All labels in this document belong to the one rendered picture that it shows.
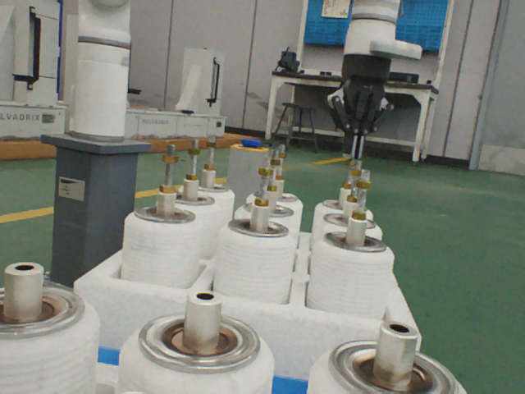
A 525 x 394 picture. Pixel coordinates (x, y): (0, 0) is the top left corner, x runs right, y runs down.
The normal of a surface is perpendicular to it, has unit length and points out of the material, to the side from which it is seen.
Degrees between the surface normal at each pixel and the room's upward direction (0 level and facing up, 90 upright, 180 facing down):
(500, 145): 90
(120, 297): 90
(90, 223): 90
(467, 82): 90
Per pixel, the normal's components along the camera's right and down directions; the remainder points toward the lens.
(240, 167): -0.11, 0.16
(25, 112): 0.90, 0.18
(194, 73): -0.33, -0.26
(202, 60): -0.41, 0.11
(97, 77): 0.10, 0.18
